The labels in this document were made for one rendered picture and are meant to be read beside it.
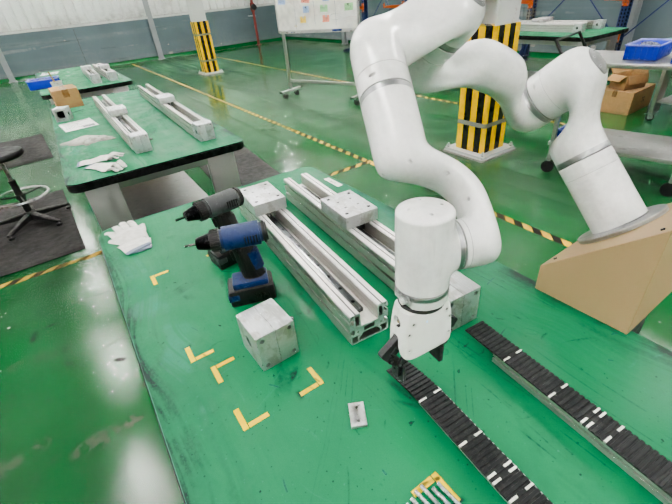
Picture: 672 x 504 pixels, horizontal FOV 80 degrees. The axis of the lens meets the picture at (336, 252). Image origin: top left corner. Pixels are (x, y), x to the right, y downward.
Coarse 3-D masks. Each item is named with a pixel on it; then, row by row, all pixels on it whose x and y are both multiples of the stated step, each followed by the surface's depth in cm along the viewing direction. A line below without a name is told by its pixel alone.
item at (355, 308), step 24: (264, 216) 128; (288, 216) 126; (264, 240) 130; (288, 240) 114; (312, 240) 113; (288, 264) 114; (312, 264) 103; (336, 264) 102; (312, 288) 101; (336, 288) 98; (360, 288) 93; (336, 312) 91; (360, 312) 92; (384, 312) 90; (360, 336) 90
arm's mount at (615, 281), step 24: (624, 240) 81; (648, 240) 75; (552, 264) 94; (576, 264) 89; (600, 264) 85; (624, 264) 81; (648, 264) 77; (552, 288) 97; (576, 288) 91; (600, 288) 87; (624, 288) 82; (648, 288) 80; (600, 312) 89; (624, 312) 84; (648, 312) 90
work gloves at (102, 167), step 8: (96, 64) 607; (112, 152) 221; (88, 160) 215; (96, 160) 214; (120, 160) 206; (88, 168) 205; (96, 168) 204; (104, 168) 202; (112, 168) 200; (120, 168) 201
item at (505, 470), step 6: (504, 462) 63; (510, 462) 62; (498, 468) 62; (504, 468) 62; (510, 468) 61; (516, 468) 61; (492, 474) 61; (498, 474) 61; (504, 474) 61; (510, 474) 61; (492, 480) 60; (498, 480) 60; (504, 480) 60
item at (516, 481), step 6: (516, 474) 61; (522, 474) 61; (510, 480) 60; (516, 480) 60; (522, 480) 60; (528, 480) 60; (498, 486) 60; (504, 486) 59; (510, 486) 60; (516, 486) 59; (522, 486) 59; (504, 492) 59; (510, 492) 59
